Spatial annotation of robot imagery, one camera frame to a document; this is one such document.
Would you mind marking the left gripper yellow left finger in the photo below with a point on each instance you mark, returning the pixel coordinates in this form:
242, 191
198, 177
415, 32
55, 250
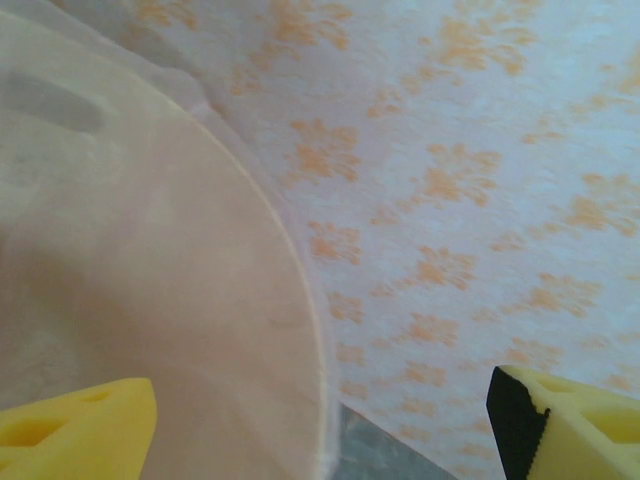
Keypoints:
75, 440

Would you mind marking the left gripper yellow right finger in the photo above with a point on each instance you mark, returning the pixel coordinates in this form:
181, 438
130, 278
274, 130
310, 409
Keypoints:
590, 440

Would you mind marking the white plastic bin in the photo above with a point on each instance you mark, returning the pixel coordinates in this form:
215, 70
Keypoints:
100, 225

